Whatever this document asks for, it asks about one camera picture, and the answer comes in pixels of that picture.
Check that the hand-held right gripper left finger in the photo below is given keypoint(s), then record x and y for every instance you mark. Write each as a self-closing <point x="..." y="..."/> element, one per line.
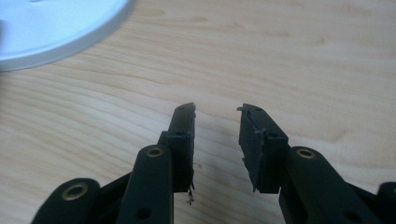
<point x="182" y="149"/>

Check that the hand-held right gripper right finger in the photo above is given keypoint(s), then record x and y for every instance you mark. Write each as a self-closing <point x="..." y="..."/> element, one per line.
<point x="263" y="152"/>

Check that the round white plate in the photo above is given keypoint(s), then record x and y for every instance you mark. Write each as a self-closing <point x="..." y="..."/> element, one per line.
<point x="53" y="28"/>

